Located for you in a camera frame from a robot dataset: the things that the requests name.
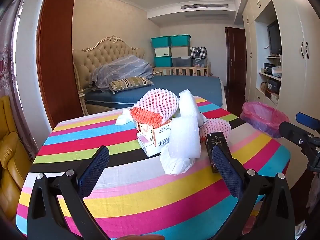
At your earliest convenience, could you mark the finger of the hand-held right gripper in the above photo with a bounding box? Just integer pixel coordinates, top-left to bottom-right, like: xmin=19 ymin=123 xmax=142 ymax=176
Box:
xmin=278 ymin=121 xmax=315 ymax=148
xmin=296 ymin=112 xmax=318 ymax=128

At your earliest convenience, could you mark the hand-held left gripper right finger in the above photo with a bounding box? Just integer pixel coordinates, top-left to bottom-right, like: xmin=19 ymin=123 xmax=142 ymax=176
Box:
xmin=212 ymin=145 xmax=299 ymax=240

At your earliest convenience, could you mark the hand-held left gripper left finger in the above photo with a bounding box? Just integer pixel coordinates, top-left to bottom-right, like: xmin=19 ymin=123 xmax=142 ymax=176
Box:
xmin=27 ymin=145 xmax=110 ymax=240

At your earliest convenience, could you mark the pink-lined trash bin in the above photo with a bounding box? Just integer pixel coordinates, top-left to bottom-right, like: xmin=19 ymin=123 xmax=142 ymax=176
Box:
xmin=240 ymin=101 xmax=290 ymax=138

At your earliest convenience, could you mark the large white paper towel wad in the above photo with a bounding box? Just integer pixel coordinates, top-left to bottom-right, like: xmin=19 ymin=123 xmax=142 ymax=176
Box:
xmin=114 ymin=109 xmax=137 ymax=126

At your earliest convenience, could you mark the gold and orange medicine box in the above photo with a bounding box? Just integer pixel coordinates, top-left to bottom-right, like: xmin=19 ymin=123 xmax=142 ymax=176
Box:
xmin=134 ymin=117 xmax=172 ymax=147

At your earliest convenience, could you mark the person's left hand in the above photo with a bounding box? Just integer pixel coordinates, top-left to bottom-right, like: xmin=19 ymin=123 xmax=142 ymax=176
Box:
xmin=117 ymin=234 xmax=165 ymax=240

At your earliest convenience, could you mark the rainbow striped tablecloth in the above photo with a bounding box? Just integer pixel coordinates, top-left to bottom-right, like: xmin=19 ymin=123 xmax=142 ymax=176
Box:
xmin=15 ymin=95 xmax=292 ymax=240

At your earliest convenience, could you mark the black slim box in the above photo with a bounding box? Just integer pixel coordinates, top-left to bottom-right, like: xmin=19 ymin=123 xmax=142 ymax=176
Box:
xmin=205 ymin=131 xmax=232 ymax=173

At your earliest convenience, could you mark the cardboard box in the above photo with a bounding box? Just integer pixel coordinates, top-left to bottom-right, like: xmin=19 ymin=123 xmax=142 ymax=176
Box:
xmin=265 ymin=90 xmax=279 ymax=105

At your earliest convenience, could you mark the white built-in wardrobe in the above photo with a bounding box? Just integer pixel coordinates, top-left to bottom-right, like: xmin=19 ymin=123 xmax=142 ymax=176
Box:
xmin=241 ymin=0 xmax=320 ymax=138

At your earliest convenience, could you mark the black safe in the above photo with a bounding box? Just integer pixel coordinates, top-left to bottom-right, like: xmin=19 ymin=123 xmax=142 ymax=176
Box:
xmin=265 ymin=78 xmax=280 ymax=93

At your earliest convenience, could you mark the small pink foam net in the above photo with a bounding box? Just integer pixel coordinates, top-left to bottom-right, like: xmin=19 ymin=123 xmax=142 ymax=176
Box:
xmin=199 ymin=119 xmax=232 ymax=145

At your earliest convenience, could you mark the crumpled white paper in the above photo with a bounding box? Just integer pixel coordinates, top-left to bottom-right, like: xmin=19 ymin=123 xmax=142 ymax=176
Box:
xmin=160 ymin=144 xmax=198 ymax=176

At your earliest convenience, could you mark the pale flat carton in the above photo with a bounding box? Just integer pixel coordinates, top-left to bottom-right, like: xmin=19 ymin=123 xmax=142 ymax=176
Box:
xmin=137 ymin=133 xmax=164 ymax=157

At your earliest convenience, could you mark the orange foam net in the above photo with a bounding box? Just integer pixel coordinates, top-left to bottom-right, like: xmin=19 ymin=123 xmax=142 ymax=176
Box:
xmin=130 ymin=107 xmax=167 ymax=126

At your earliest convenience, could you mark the yellow leather sofa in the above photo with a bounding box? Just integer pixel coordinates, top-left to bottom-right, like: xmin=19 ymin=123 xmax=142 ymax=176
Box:
xmin=0 ymin=95 xmax=33 ymax=220

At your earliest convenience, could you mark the black television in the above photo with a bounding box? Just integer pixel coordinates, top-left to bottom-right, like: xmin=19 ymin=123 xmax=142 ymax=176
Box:
xmin=267 ymin=20 xmax=282 ymax=55

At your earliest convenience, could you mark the bed with blue mattress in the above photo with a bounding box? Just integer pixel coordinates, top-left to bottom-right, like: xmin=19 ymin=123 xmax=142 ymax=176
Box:
xmin=84 ymin=76 xmax=227 ymax=115

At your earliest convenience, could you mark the striped pillow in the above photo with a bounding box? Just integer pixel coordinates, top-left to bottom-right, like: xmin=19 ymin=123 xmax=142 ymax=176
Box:
xmin=109 ymin=77 xmax=154 ymax=94

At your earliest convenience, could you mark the dark brown door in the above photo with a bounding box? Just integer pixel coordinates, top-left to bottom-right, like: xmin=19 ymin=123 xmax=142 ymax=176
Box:
xmin=224 ymin=27 xmax=247 ymax=95

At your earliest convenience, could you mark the large pink foam net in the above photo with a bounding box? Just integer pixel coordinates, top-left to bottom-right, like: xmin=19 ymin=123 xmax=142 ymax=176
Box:
xmin=134 ymin=88 xmax=180 ymax=125

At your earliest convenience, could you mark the blue-grey dotted duvet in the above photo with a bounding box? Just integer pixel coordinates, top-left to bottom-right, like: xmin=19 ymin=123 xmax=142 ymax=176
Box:
xmin=90 ymin=54 xmax=154 ymax=93

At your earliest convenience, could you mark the beige tufted headboard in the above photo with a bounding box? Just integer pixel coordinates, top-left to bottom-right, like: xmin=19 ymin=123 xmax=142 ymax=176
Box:
xmin=72 ymin=35 xmax=145 ymax=98

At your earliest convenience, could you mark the clear grey storage bin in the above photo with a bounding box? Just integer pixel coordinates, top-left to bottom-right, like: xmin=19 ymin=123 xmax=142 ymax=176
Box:
xmin=172 ymin=57 xmax=192 ymax=67

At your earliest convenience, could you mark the brown wooden panel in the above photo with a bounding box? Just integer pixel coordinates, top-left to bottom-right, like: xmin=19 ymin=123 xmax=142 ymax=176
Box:
xmin=36 ymin=0 xmax=80 ymax=130

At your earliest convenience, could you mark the black and white checkered bag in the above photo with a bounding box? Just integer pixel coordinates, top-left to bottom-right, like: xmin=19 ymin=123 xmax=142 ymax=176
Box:
xmin=189 ymin=46 xmax=208 ymax=59

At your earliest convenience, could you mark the teal storage bin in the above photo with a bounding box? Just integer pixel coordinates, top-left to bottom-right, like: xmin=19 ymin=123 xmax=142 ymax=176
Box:
xmin=153 ymin=56 xmax=173 ymax=67
xmin=170 ymin=34 xmax=192 ymax=47
xmin=151 ymin=36 xmax=172 ymax=48

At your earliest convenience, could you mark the beige storage bin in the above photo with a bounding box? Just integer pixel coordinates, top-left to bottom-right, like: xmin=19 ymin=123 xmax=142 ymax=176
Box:
xmin=171 ymin=46 xmax=190 ymax=58

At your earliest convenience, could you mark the white storage bin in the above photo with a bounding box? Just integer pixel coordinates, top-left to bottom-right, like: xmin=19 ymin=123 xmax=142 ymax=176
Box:
xmin=154 ymin=47 xmax=172 ymax=57

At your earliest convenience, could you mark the lace curtain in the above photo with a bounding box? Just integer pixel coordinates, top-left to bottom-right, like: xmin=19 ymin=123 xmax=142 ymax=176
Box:
xmin=0 ymin=2 xmax=33 ymax=160

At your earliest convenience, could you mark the slot air vent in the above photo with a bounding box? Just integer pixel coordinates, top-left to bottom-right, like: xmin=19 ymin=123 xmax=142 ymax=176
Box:
xmin=185 ymin=14 xmax=229 ymax=18

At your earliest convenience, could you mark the white grille air vent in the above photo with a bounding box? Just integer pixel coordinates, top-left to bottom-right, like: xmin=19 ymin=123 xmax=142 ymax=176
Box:
xmin=180 ymin=3 xmax=229 ymax=10

